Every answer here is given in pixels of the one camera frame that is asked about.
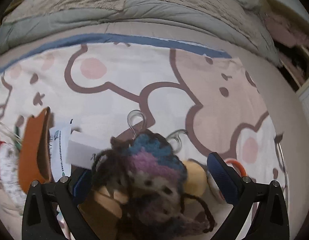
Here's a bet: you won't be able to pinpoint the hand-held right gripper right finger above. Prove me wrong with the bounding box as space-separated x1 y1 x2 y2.
206 152 288 240

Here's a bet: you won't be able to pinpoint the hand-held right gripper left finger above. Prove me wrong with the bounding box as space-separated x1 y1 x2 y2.
22 167 100 240

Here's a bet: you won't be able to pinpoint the wooden block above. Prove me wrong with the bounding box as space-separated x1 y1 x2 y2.
78 187 131 240

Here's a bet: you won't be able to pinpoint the small white box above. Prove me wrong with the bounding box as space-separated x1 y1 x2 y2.
66 131 105 169

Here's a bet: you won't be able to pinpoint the white printed packet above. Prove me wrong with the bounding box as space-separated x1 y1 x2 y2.
48 119 81 183

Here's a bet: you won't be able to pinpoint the clear plastic hook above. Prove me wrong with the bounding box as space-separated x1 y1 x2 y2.
166 129 188 153
127 109 147 140

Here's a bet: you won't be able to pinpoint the brown leather wallet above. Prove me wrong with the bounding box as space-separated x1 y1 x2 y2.
18 106 53 189

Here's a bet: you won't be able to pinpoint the white crochet piece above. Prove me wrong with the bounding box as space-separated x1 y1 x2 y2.
0 144 27 215

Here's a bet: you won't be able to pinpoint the white louvre door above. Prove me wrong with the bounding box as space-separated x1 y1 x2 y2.
296 75 309 130

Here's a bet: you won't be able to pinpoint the printed cartoon blanket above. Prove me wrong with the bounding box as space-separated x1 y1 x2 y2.
0 34 295 240

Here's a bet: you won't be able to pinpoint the wooden alcove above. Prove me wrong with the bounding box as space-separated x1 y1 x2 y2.
259 0 309 90

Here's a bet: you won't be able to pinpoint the pink clothes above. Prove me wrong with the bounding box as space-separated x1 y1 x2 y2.
266 14 309 48

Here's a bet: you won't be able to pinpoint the grey duvet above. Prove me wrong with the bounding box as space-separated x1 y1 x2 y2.
0 0 280 63

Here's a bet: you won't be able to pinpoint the orange handled scissors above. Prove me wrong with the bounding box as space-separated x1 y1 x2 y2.
208 158 247 203

